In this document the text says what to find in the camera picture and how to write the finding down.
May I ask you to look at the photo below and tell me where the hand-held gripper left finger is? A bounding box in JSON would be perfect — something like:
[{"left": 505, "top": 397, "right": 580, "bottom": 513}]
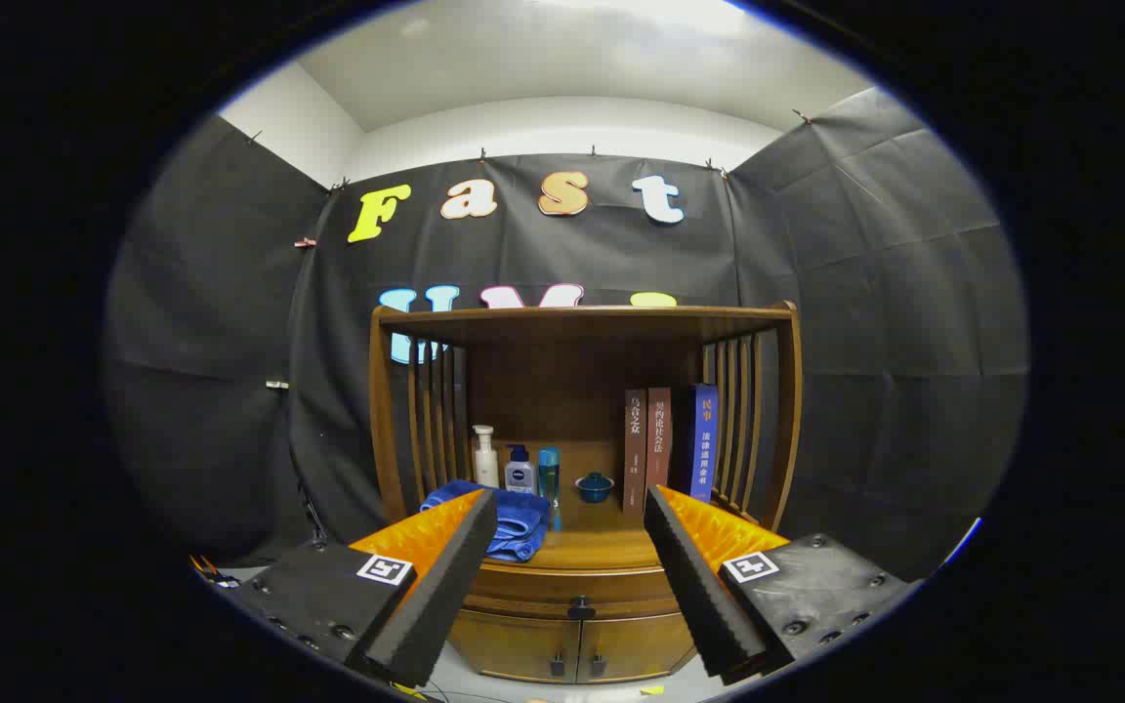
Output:
[{"left": 229, "top": 488, "right": 499, "bottom": 688}]

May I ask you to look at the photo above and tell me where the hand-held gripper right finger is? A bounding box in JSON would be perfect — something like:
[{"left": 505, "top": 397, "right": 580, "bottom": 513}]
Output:
[{"left": 643, "top": 485, "right": 915, "bottom": 686}]

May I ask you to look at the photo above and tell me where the brown wooden drawer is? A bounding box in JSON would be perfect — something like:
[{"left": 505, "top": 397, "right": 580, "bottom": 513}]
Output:
[{"left": 458, "top": 564, "right": 690, "bottom": 622}]

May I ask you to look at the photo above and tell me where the wooden cabinet door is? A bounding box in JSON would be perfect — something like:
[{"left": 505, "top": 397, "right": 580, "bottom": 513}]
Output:
[
  {"left": 579, "top": 610, "right": 698, "bottom": 682},
  {"left": 447, "top": 610, "right": 581, "bottom": 684}
]

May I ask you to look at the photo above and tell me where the wooden countertop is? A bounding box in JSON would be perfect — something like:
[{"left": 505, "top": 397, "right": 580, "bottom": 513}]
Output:
[{"left": 421, "top": 439, "right": 764, "bottom": 573}]

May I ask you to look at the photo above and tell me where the brown wooden cabinet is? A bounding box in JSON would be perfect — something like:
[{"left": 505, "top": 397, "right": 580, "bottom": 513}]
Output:
[{"left": 368, "top": 301, "right": 804, "bottom": 684}]

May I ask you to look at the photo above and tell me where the folded blue towel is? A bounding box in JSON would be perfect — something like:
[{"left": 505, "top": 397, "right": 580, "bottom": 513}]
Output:
[{"left": 420, "top": 478, "right": 552, "bottom": 563}]

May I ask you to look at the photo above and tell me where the white pump bottle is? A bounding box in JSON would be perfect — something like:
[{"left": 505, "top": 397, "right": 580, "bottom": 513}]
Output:
[{"left": 472, "top": 425, "right": 501, "bottom": 489}]

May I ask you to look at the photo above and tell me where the white lotion bottle blue cap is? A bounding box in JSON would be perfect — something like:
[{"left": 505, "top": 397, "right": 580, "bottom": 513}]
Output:
[{"left": 505, "top": 444, "right": 537, "bottom": 496}]

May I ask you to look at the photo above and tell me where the blue book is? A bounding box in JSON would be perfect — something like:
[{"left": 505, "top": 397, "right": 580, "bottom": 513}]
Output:
[{"left": 689, "top": 383, "right": 720, "bottom": 504}]

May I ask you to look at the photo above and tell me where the dark brown book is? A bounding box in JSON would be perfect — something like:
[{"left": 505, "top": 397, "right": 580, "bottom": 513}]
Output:
[{"left": 623, "top": 389, "right": 648, "bottom": 516}]

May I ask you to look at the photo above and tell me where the reddish brown book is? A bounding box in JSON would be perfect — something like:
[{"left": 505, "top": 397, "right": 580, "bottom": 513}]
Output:
[{"left": 646, "top": 387, "right": 673, "bottom": 499}]

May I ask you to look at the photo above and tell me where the clear teal bottle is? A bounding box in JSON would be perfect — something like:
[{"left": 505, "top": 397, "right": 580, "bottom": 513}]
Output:
[{"left": 538, "top": 447, "right": 563, "bottom": 531}]

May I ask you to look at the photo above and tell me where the black backdrop cloth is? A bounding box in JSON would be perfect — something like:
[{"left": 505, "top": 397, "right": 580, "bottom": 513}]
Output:
[{"left": 104, "top": 86, "right": 1030, "bottom": 587}]

